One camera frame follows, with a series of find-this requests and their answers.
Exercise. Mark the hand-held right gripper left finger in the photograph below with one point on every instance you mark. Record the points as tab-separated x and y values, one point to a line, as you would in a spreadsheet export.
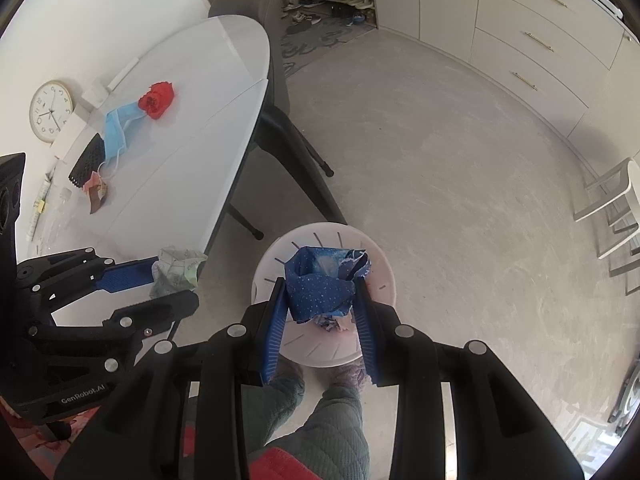
275	330

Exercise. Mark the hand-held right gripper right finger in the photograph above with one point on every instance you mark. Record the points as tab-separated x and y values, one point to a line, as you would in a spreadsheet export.
365	340

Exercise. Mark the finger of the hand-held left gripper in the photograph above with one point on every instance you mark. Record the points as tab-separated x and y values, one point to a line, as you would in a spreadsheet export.
150	312
125	276

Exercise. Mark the light blue patterned wrapper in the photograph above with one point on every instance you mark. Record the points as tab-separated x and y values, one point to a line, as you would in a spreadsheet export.
326	321

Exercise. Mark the grey paper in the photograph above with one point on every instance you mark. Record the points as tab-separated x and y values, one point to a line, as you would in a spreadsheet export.
177	272

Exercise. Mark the dark blue paper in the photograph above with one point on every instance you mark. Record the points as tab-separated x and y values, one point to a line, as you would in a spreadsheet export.
320	290

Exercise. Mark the brown snack wrapper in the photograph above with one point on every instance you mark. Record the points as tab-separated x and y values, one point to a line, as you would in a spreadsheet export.
96	202

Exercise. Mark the pink paper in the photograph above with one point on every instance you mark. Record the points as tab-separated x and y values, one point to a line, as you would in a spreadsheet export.
91	181

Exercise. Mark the white plastic waste bin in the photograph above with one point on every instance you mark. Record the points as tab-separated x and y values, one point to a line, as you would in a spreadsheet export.
320	237

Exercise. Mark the black foam net sleeve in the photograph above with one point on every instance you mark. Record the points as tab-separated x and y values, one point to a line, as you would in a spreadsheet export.
87	162

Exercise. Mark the blue face mask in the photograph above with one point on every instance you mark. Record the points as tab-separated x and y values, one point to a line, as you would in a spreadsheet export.
117	127

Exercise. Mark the red paper ball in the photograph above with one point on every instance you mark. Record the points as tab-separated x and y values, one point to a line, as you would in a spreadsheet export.
157	100

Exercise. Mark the lilac fuzzy slipper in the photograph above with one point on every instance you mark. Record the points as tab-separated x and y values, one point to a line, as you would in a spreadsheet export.
350	376

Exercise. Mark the green quilted pants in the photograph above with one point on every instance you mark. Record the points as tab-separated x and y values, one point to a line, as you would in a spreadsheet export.
330	430

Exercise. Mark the red quilted garment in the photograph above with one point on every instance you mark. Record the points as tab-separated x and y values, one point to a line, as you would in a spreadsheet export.
280	465

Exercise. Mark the white card box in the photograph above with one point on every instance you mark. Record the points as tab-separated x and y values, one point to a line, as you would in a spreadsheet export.
70	137

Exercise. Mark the grey patterned rug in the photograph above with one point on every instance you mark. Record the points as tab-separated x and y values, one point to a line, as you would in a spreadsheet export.
320	40

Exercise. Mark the grey chair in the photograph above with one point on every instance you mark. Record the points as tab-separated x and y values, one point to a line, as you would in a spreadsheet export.
245	0

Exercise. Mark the white step stool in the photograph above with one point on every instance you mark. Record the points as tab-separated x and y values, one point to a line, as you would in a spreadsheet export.
632	185

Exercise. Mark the beige tall cabinet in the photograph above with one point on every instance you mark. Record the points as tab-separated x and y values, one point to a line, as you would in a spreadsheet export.
425	0

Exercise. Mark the beige drawer cabinet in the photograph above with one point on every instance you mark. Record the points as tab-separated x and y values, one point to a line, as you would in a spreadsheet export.
540	25

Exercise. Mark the round white wall clock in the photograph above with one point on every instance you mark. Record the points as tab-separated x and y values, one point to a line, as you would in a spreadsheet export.
50	110

